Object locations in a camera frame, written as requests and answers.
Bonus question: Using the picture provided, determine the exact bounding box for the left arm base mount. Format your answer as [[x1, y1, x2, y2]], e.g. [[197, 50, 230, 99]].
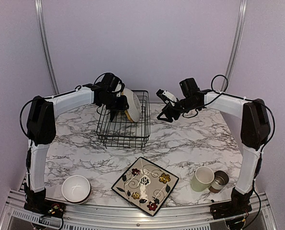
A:
[[24, 183, 66, 218]]

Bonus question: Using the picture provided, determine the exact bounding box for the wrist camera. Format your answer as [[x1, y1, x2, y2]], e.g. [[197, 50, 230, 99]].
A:
[[100, 72, 125, 93], [156, 89, 178, 106]]

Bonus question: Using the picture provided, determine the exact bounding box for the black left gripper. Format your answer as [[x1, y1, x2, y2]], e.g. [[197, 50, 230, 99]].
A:
[[100, 92, 129, 111]]

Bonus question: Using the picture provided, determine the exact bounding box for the yellow polka dot plate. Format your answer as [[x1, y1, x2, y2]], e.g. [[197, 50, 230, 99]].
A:
[[124, 110, 134, 123]]

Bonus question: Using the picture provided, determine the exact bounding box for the white ceramic bowl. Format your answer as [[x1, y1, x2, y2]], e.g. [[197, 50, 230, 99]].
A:
[[61, 175, 91, 203]]

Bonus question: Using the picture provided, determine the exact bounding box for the black square floral plate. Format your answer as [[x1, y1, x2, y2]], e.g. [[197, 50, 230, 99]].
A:
[[109, 109, 118, 122]]

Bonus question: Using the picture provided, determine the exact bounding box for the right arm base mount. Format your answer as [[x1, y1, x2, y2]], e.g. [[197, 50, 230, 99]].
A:
[[210, 188, 253, 219]]

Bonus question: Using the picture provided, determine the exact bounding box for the black wire dish rack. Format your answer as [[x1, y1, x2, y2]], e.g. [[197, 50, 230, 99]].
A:
[[96, 90, 151, 149]]

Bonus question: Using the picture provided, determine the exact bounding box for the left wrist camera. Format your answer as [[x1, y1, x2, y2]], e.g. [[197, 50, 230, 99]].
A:
[[100, 72, 125, 93]]

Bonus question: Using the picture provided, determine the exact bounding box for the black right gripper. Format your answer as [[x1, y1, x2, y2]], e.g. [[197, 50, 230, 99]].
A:
[[157, 97, 198, 123]]

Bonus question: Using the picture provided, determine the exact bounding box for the light green mug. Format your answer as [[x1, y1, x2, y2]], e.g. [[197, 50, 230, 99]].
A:
[[191, 166, 214, 192]]

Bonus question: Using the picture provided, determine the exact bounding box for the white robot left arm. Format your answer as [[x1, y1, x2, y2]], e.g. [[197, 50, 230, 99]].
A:
[[26, 83, 125, 193]]

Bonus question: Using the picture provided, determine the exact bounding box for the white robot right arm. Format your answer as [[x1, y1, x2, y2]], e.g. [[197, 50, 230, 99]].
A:
[[156, 90, 271, 195]]

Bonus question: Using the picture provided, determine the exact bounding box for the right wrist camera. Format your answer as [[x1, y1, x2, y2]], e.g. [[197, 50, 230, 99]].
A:
[[156, 89, 178, 106]]

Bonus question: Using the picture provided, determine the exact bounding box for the white square floral plate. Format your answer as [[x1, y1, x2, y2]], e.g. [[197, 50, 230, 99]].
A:
[[111, 157, 179, 217]]

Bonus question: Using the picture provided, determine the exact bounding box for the aluminium frame rail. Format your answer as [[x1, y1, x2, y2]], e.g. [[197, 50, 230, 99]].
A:
[[0, 189, 277, 230]]

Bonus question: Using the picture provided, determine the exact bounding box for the round brown rim floral plate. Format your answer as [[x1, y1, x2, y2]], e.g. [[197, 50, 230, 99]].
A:
[[122, 88, 142, 123]]

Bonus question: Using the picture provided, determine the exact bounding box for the brown grey metal-lined cup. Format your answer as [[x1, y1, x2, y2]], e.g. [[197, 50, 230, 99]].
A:
[[208, 170, 229, 193]]

